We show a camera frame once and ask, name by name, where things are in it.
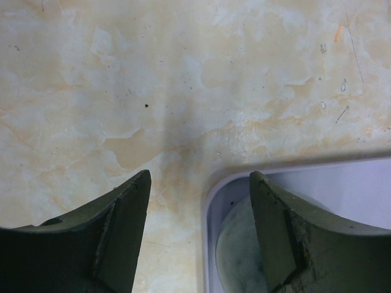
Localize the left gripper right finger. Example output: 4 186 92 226
249 172 390 292

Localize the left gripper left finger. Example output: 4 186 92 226
1 170 152 292

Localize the grey-green ceramic mug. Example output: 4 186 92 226
216 197 268 292

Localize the lavender plastic tray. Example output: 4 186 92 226
203 157 390 292

